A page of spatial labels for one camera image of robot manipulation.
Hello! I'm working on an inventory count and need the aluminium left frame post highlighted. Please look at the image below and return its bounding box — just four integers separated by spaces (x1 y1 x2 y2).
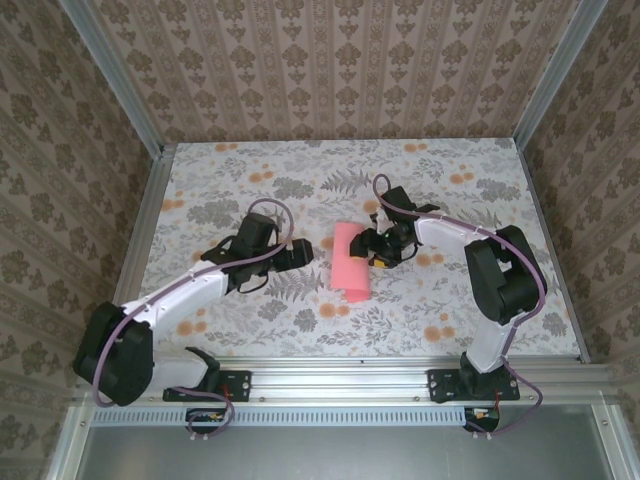
62 0 169 159

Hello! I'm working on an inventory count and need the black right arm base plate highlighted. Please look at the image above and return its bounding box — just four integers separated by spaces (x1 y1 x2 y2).
427 368 521 405

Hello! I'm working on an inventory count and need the aluminium frame post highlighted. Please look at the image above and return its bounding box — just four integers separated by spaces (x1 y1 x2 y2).
62 0 169 159
512 0 611 151

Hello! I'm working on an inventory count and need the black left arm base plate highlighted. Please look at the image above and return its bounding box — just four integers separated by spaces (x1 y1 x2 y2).
163 368 252 404

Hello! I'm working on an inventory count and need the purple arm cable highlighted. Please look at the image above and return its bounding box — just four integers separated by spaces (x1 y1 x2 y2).
372 173 547 435
91 198 296 444

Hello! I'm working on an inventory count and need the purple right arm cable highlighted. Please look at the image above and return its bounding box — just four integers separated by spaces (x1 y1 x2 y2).
372 173 547 435

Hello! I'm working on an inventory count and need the aluminium mounting beam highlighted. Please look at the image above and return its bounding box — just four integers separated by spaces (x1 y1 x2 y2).
72 357 619 404

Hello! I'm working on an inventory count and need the grey slotted cable duct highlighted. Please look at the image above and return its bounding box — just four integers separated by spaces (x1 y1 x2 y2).
92 407 469 426

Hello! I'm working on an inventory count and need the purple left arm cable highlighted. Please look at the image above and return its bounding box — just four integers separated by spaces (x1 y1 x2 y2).
91 198 296 444

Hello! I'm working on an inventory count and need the thin black left gripper cable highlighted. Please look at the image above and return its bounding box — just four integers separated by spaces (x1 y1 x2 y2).
233 273 270 296

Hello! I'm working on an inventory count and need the grey metal panel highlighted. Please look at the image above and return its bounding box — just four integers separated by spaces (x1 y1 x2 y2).
47 404 634 480

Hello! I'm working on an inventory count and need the aluminium left table rail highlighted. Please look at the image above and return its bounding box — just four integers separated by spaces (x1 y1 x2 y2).
94 144 176 366

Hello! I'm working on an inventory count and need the aluminium right frame post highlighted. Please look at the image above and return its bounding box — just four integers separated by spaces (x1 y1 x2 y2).
512 0 611 151

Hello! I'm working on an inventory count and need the floral patterned table cover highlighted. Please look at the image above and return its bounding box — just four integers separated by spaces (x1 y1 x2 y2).
122 141 584 359

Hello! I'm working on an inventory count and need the pink cloth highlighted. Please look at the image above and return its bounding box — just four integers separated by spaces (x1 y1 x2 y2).
329 222 372 305

